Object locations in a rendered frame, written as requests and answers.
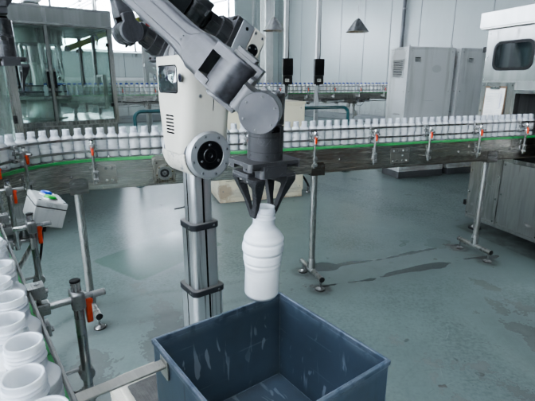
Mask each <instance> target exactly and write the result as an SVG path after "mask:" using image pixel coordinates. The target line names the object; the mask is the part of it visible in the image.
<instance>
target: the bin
mask: <svg viewBox="0 0 535 401"><path fill-rule="evenodd" d="M151 344H152V345H153V346H154V359H155V362H154V363H151V364H148V365H146V366H143V367H141V368H138V369H135V370H134V371H131V372H128V373H126V374H123V375H121V376H118V377H115V378H114V379H111V380H108V381H106V382H103V383H100V384H98V385H96V386H94V387H90V388H88V389H86V390H83V391H80V392H78V393H76V394H75V395H76V398H77V400H78V401H89V400H91V399H94V398H96V397H99V396H101V395H104V394H106V393H108V392H110V391H114V390H115V389H118V388H120V387H123V386H125V385H128V384H129V383H133V382H135V381H137V380H140V379H142V378H144V377H147V376H150V375H152V374H154V373H156V379H157V389H158V401H385V394H386V385H387V376H388V367H389V366H390V364H391V360H390V359H389V358H387V357H386V356H383V355H382V354H380V353H379V352H377V351H376V350H374V349H372V348H370V347H369V346H368V345H366V344H364V343H362V342H361V341H359V340H358V339H356V338H355V337H352V336H351V335H349V334H348V333H346V332H345V331H343V330H342V329H339V328H338V327H337V326H335V325H333V324H332V323H330V322H328V321H327V320H326V319H324V318H322V317H320V316H318V315H317V314H316V313H314V312H312V311H311V310H309V309H308V308H306V307H305V306H302V305H301V304H299V303H298V302H296V301H295V300H293V299H291V298H289V297H288V296H287V295H285V294H283V293H282V292H279V293H278V294H277V295H276V296H275V298H274V299H272V300H271V301H268V302H256V301H254V302H250V303H248V304H246V305H243V306H239V307H237V308H235V309H232V310H229V311H226V312H223V313H220V314H218V315H215V316H213V317H209V318H206V319H205V320H202V321H198V322H196V323H193V324H191V325H187V326H185V327H182V328H180V329H176V330H174V331H172V332H169V333H165V334H163V335H161V336H158V337H155V338H152V339H151Z"/></svg>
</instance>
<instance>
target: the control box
mask: <svg viewBox="0 0 535 401"><path fill-rule="evenodd" d="M52 195H54V196H55V197H57V198H56V199H50V198H47V197H45V193H41V191H36V190H32V189H29V190H28V193H27V196H26V199H25V205H24V208H23V213H24V214H26V213H27V212H33V218H34V220H35V222H36V223H40V222H45V221H50V220H51V222H52V225H50V226H45V227H43V229H42V237H43V240H44V233H43V232H46V228H47V227H51V228H63V224H64V218H65V215H66V211H67V208H68V205H67V204H66V203H65V202H64V201H63V200H62V199H61V198H60V197H59V196H58V195H57V194H55V193H52ZM42 251H43V243H41V246H40V253H39V255H40V260H41V257H42ZM30 253H31V246H30V244H29V246H28V248H27V249H26V251H25V254H24V255H23V256H22V258H21V260H20V262H19V264H18V265H19V267H20V268H21V269H22V268H23V266H24V264H25V262H26V260H27V259H28V257H29V255H30Z"/></svg>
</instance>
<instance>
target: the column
mask: <svg viewBox="0 0 535 401"><path fill-rule="evenodd" d="M271 18H273V0H260V32H261V33H262V34H263V35H264V36H265V37H266V38H265V41H264V46H263V48H262V50H261V52H260V67H261V68H262V69H263V70H264V71H265V73H264V75H263V76H262V78H261V79H260V82H261V83H262V85H264V83H266V86H267V83H269V85H271V83H273V32H264V31H263V30H264V28H265V26H266V25H267V24H268V22H269V21H270V20H271Z"/></svg>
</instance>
